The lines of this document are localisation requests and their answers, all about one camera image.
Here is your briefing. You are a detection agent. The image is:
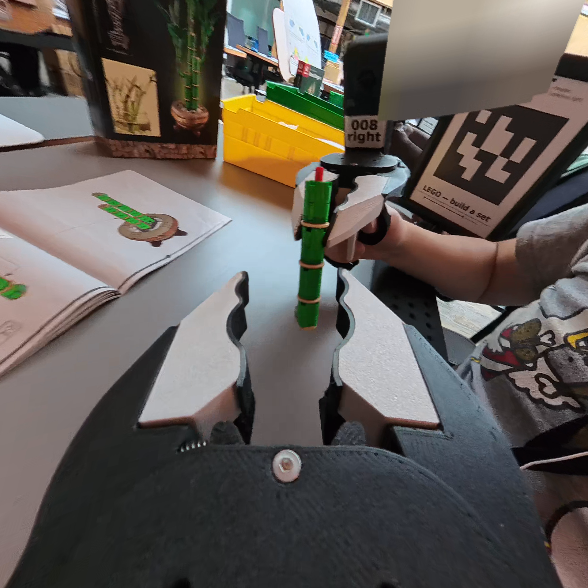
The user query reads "open instruction booklet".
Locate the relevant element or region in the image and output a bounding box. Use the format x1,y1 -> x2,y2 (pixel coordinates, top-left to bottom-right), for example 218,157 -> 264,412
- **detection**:
0,170 -> 232,377

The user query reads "black strap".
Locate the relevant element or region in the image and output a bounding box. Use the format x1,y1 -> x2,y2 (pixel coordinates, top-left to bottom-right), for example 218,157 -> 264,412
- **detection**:
512,416 -> 588,476

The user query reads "person's grey printed shirt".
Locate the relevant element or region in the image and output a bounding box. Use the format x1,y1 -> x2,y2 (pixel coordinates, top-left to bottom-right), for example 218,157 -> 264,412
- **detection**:
455,202 -> 588,588

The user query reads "black bamboo-print product box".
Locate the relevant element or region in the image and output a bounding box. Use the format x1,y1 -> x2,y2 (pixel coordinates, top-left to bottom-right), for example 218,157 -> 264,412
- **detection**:
69,0 -> 228,160

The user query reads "green toy bamboo stalk red-tipped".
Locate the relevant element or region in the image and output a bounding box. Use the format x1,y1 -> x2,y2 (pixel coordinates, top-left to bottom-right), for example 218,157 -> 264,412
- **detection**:
295,167 -> 332,330

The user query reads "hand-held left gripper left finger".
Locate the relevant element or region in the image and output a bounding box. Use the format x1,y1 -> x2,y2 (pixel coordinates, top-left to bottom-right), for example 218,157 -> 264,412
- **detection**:
137,271 -> 256,437

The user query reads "black framed marker sign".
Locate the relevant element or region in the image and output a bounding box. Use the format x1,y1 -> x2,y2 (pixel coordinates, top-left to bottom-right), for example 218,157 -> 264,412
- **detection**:
403,53 -> 588,242

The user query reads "white flat object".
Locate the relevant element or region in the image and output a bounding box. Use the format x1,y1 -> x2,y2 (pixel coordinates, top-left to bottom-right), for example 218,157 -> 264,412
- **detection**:
0,112 -> 45,149

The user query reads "white standing board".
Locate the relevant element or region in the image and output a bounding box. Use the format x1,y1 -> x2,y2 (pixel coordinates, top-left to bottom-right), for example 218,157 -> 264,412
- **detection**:
272,0 -> 322,83

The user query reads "green plastic bin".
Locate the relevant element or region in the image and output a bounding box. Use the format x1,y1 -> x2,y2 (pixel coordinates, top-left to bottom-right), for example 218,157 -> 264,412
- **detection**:
266,80 -> 345,122

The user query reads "person's right forearm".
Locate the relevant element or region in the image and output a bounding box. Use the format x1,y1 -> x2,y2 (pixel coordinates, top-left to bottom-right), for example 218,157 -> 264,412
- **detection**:
406,224 -> 522,306

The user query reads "person's right hand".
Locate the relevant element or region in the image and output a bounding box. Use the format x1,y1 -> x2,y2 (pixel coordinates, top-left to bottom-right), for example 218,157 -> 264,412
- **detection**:
324,204 -> 415,276

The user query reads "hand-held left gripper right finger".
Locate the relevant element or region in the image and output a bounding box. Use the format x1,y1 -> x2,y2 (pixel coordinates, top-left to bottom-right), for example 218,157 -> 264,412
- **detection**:
320,269 -> 443,444

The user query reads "yellow plastic bin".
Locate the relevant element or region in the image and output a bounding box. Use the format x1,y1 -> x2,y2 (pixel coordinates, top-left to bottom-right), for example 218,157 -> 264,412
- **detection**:
221,94 -> 346,189

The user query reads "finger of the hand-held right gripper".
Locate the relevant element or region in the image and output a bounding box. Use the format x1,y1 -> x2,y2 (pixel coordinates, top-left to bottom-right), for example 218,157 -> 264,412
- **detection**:
327,174 -> 392,261
292,169 -> 308,240

